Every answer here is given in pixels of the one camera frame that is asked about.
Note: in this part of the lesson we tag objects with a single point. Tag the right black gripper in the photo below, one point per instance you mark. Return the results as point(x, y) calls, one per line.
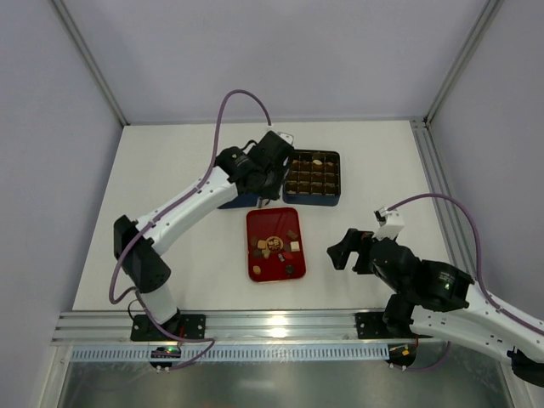
point(361, 252)

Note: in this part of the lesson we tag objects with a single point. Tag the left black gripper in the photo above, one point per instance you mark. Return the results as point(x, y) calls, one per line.
point(267, 191)

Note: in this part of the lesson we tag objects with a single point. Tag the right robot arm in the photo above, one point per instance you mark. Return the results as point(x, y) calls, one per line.
point(436, 299)

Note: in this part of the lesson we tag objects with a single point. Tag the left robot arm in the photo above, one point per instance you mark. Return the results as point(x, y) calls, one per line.
point(140, 244)

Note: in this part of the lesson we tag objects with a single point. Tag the blue chocolate tin box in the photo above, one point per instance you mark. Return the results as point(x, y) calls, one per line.
point(316, 185)

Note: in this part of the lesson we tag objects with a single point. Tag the milk brown rectangular chocolate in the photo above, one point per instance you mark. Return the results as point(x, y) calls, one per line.
point(292, 234)

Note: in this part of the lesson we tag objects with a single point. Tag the blue tin lid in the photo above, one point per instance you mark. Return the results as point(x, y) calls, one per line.
point(241, 201)

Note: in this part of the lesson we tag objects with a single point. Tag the red lacquer tray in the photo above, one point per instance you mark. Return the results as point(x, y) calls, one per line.
point(266, 229)

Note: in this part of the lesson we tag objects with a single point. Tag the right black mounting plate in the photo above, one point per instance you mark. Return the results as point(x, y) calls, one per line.
point(369, 325)

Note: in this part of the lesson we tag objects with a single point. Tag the black mounting plate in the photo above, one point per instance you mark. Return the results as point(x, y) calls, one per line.
point(369, 325)
point(187, 326)

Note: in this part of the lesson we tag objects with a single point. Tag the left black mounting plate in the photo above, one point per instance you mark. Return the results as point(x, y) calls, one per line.
point(187, 326)

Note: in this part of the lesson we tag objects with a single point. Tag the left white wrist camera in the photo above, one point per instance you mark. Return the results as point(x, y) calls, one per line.
point(289, 138)

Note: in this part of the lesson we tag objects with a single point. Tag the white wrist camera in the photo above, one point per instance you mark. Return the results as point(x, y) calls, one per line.
point(289, 138)
point(390, 224)

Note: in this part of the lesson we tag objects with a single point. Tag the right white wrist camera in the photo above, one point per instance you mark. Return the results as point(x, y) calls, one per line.
point(390, 224)

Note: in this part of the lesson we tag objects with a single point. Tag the right aluminium side rail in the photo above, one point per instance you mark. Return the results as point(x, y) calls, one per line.
point(454, 225)

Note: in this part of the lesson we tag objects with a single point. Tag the left aluminium corner post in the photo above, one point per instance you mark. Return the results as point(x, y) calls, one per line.
point(84, 51)

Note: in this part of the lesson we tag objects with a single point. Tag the aluminium corner post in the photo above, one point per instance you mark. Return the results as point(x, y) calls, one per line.
point(474, 37)
point(84, 51)

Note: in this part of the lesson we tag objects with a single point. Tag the aluminium front rail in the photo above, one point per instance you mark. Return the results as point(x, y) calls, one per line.
point(243, 325)

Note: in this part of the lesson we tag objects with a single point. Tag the right aluminium corner post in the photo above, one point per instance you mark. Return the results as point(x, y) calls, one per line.
point(474, 37)

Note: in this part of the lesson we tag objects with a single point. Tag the slotted cable duct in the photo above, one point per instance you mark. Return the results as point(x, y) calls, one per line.
point(221, 352)

